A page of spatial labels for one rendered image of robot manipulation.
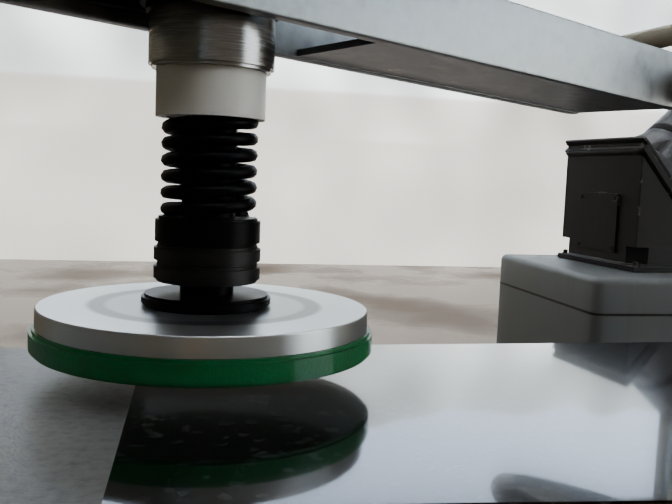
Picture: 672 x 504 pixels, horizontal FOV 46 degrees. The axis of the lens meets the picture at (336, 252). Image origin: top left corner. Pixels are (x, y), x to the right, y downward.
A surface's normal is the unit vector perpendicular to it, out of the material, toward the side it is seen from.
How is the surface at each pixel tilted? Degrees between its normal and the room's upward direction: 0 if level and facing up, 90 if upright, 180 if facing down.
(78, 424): 0
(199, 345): 90
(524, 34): 90
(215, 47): 90
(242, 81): 90
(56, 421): 0
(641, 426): 0
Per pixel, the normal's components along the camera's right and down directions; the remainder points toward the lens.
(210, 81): 0.16, 0.10
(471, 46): 0.61, 0.10
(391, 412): 0.04, -0.99
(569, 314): -0.98, -0.02
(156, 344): -0.09, 0.09
